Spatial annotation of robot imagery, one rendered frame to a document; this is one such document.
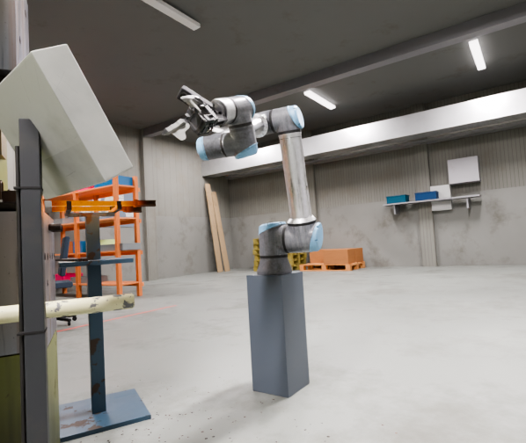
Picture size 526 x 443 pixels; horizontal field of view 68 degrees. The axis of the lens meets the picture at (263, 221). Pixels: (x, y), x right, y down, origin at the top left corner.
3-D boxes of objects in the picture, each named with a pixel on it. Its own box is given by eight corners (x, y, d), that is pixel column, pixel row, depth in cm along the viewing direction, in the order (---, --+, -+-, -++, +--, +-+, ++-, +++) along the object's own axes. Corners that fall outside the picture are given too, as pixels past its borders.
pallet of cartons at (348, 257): (366, 267, 961) (364, 247, 964) (351, 271, 884) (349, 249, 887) (316, 268, 1039) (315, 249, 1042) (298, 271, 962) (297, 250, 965)
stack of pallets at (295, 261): (308, 268, 1053) (306, 236, 1057) (292, 271, 983) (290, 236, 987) (270, 268, 1123) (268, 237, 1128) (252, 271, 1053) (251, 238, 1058)
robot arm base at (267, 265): (269, 272, 222) (268, 254, 223) (298, 272, 211) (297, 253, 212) (250, 275, 206) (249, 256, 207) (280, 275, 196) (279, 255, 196)
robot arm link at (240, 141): (236, 157, 152) (229, 125, 148) (263, 153, 147) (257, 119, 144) (225, 162, 143) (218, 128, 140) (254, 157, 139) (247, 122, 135)
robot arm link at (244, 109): (259, 119, 143) (254, 91, 140) (238, 124, 134) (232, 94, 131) (239, 123, 149) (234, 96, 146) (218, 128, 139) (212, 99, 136)
